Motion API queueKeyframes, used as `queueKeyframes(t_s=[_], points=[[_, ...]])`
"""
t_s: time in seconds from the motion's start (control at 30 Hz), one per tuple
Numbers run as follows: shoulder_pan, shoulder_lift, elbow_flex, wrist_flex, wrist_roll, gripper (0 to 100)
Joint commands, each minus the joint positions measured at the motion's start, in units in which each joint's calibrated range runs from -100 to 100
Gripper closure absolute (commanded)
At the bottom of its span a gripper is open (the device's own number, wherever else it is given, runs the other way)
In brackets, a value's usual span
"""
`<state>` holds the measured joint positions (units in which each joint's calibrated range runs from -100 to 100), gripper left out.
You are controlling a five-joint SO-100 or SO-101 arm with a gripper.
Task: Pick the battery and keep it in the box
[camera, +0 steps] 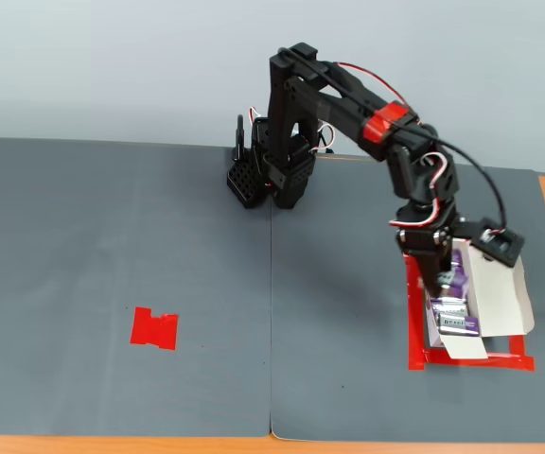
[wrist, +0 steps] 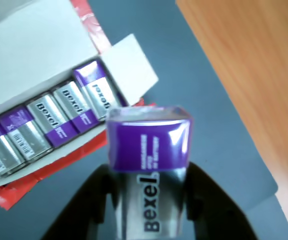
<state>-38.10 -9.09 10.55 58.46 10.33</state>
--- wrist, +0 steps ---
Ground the silver purple Bexel 9V battery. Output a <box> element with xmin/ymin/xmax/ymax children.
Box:
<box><xmin>0</xmin><ymin>104</ymin><xmax>54</xmax><ymax>162</ymax></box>
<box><xmin>52</xmin><ymin>80</ymin><xmax>98</xmax><ymax>134</ymax></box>
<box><xmin>0</xmin><ymin>119</ymin><xmax>26</xmax><ymax>179</ymax></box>
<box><xmin>25</xmin><ymin>91</ymin><xmax>80</xmax><ymax>149</ymax></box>
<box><xmin>72</xmin><ymin>59</ymin><xmax>129</xmax><ymax>122</ymax></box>
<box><xmin>106</xmin><ymin>105</ymin><xmax>193</xmax><ymax>240</ymax></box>

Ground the grey rubber mat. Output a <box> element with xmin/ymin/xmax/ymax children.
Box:
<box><xmin>0</xmin><ymin>0</ymin><xmax>280</xmax><ymax>240</ymax></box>

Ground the large red tape frame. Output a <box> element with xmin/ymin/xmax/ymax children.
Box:
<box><xmin>0</xmin><ymin>0</ymin><xmax>160</xmax><ymax>211</ymax></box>

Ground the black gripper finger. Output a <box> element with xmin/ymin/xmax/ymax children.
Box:
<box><xmin>180</xmin><ymin>161</ymin><xmax>260</xmax><ymax>240</ymax></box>
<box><xmin>40</xmin><ymin>163</ymin><xmax>120</xmax><ymax>240</ymax></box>

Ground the white cardboard battery box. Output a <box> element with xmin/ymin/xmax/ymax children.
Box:
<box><xmin>0</xmin><ymin>0</ymin><xmax>160</xmax><ymax>192</ymax></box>

